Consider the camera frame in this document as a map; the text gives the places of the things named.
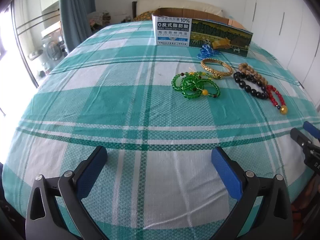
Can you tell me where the glass sliding door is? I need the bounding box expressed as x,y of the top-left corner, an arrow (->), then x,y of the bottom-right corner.
10,0 -> 65,87

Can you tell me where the light wooden bead bracelet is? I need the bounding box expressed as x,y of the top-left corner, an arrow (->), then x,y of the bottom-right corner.
237,62 -> 269,87

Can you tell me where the clothes pile on chair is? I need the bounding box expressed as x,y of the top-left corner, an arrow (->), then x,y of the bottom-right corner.
87,11 -> 111,30

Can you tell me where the white wardrobe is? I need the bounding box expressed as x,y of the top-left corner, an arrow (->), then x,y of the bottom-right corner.
242,0 -> 319,102

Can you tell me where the black bead bracelet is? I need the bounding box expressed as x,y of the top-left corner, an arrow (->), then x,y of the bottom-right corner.
233,71 -> 270,100

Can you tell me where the blue-grey curtain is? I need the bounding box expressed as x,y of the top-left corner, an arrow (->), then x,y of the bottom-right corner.
59,0 -> 95,53

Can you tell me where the washing machine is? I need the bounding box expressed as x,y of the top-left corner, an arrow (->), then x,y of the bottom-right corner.
42,33 -> 67,69

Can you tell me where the blue crystal bracelet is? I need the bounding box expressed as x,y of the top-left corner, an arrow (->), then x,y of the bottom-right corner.
196,43 -> 221,61

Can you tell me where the red bead bracelet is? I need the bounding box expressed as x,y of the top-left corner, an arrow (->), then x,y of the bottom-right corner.
265,84 -> 289,116

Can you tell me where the teal plaid bed cloth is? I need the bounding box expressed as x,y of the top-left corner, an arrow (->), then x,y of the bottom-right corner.
2,21 -> 319,239

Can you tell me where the cardboard box with print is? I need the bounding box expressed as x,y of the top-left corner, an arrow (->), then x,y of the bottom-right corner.
152,8 -> 253,57

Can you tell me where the gold chain bracelet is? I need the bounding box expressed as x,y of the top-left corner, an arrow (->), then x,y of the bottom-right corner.
200,58 -> 234,79

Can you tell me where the green glass bead bracelet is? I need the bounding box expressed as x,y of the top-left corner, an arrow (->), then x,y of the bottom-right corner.
171,71 -> 221,100

